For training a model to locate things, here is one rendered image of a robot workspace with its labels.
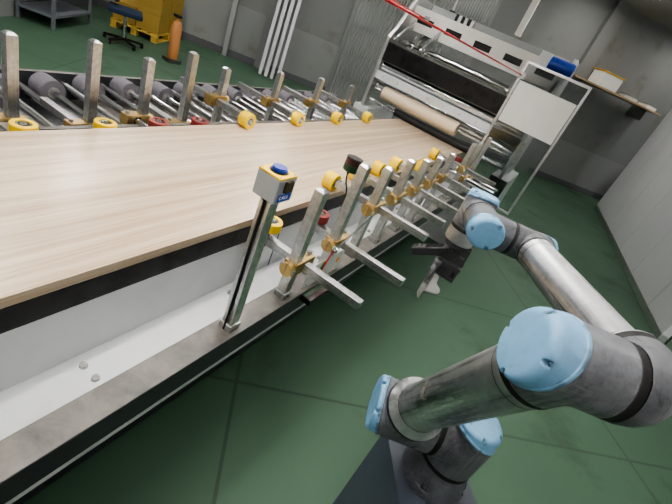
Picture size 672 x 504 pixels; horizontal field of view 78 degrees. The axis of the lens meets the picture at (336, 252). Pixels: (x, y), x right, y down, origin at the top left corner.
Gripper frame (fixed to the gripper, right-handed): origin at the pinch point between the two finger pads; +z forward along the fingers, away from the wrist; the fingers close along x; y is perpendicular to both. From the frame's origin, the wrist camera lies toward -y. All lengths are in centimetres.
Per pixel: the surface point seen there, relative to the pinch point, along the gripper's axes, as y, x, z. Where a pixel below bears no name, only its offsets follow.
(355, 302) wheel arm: -15.2, -13.0, 10.0
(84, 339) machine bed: -65, -68, 27
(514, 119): -8, 261, -40
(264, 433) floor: -25, -11, 94
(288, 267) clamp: -39.1, -17.7, 9.2
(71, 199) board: -92, -53, 4
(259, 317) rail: -38, -29, 24
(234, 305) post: -41, -41, 14
